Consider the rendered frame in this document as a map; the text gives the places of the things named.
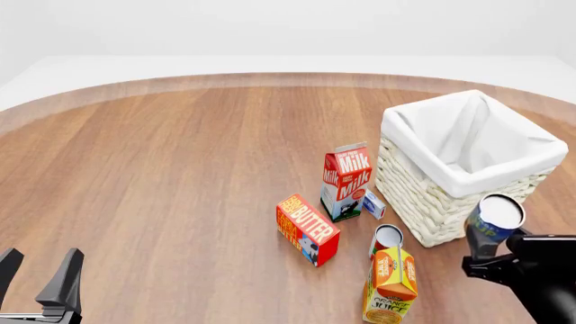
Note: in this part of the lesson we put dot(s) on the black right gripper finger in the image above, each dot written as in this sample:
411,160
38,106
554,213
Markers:
482,246

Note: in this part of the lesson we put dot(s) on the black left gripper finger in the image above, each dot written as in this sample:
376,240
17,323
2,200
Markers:
65,287
9,266

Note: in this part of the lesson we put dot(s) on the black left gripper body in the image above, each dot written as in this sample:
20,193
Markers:
40,319

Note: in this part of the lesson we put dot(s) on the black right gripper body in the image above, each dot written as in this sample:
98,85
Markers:
492,268

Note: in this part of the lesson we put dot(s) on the blue alphabet soup can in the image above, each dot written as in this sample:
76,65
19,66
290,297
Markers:
501,212

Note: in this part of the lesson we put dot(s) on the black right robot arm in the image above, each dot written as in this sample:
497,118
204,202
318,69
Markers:
549,270

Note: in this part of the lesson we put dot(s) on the white wicker basket with liner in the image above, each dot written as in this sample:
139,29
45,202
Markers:
459,175

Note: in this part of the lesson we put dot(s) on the red tomato sauce can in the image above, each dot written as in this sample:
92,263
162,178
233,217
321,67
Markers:
388,238

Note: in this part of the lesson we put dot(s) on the orange juice carton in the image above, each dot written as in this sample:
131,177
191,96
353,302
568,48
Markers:
390,290

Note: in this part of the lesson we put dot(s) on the small blue and white box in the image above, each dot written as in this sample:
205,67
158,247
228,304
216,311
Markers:
374,204

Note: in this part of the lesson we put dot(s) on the red and white milk carton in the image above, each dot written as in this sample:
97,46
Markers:
346,185

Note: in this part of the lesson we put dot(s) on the red and orange butter box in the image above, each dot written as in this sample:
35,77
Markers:
310,229

